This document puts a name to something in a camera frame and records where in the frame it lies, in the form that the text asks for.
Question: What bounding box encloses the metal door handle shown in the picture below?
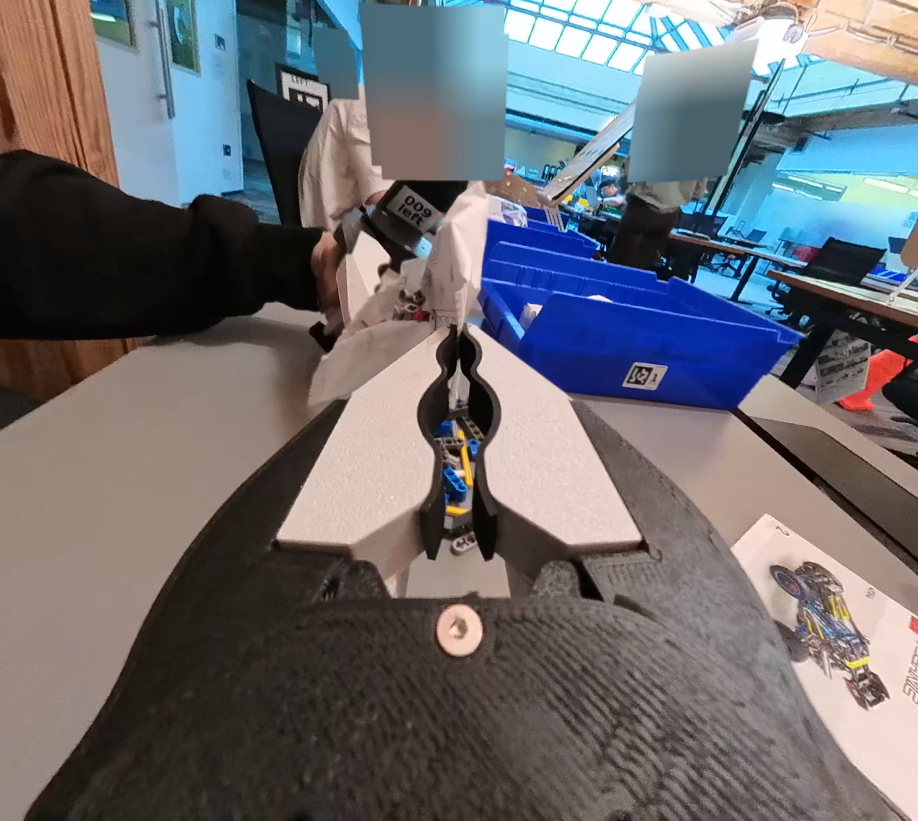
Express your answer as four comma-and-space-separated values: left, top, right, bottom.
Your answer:
147, 0, 176, 119

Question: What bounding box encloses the black framed sign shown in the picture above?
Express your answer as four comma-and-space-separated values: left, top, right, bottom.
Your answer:
276, 64, 331, 112

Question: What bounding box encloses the wooden desk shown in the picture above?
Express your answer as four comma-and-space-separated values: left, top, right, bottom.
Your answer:
670, 229, 786, 302
767, 269, 918, 392

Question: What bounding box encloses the white printed paper bag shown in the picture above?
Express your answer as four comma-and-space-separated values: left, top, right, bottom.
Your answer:
308, 183, 490, 409

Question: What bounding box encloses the white printed sign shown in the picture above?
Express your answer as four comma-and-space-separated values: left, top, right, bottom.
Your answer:
814, 329, 872, 402

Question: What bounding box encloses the white instruction booklet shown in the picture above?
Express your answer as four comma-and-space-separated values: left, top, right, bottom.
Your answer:
732, 514, 918, 821

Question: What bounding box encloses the black office chair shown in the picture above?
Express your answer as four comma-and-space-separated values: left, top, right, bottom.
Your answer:
771, 236, 886, 327
246, 81, 324, 227

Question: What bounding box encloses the white numbered paper bag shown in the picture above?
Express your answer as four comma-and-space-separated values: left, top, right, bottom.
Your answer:
520, 294, 614, 334

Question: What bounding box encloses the large blue plastic bin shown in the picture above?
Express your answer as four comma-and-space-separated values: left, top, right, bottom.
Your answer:
477, 243, 803, 411

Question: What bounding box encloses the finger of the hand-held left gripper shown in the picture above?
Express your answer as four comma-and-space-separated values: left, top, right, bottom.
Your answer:
337, 229, 392, 328

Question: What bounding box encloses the person's left hand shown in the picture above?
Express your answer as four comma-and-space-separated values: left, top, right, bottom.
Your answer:
312, 229, 349, 332

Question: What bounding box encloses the orange traffic cone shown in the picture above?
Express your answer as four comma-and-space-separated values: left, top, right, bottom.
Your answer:
838, 348, 912, 412

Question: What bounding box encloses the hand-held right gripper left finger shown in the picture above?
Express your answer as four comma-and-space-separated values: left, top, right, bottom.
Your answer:
276, 325, 460, 581

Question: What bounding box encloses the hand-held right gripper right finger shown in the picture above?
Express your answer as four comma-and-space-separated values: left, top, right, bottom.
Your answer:
461, 325, 643, 581

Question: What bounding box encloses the wooden cabinet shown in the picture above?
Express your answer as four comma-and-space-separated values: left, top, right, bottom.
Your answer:
0, 0, 137, 399

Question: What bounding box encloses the pile of lego pieces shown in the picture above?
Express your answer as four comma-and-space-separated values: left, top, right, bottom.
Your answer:
391, 286, 483, 557

